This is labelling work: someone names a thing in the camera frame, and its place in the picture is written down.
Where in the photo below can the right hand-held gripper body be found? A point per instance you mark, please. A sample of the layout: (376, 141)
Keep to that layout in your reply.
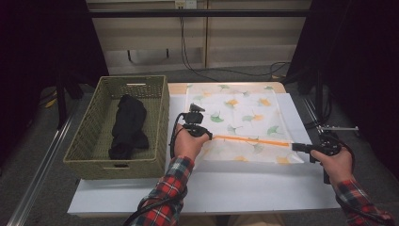
(329, 144)

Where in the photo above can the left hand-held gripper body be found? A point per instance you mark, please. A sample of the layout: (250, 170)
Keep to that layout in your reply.
(193, 121)

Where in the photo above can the white leaf-print zip bag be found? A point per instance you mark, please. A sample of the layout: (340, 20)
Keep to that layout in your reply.
(244, 106)

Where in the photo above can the black cloth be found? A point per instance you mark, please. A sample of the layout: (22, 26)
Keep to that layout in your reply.
(128, 125)

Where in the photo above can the green woven basket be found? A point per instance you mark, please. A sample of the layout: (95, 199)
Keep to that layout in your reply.
(94, 135)

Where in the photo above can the person's left hand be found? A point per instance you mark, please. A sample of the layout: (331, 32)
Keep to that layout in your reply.
(186, 146)

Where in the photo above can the person's right hand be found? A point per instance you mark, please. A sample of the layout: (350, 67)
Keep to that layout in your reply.
(340, 166)

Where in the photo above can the black metal stand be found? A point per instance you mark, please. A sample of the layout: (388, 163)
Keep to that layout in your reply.
(319, 94)
(61, 103)

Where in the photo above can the dark curtain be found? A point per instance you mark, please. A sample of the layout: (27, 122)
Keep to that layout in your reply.
(40, 47)
(360, 62)

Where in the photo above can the black horizontal bar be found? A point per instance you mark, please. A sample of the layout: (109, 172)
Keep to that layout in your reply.
(200, 13)

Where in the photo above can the yellow floor tape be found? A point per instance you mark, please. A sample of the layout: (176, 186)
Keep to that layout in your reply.
(51, 103)

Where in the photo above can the metal floor rail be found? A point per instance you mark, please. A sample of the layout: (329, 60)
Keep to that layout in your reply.
(40, 175)
(313, 113)

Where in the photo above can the black wall hook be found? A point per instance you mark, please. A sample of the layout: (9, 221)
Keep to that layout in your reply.
(129, 56)
(167, 53)

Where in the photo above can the white wall socket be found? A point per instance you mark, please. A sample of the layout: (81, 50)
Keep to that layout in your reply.
(185, 3)

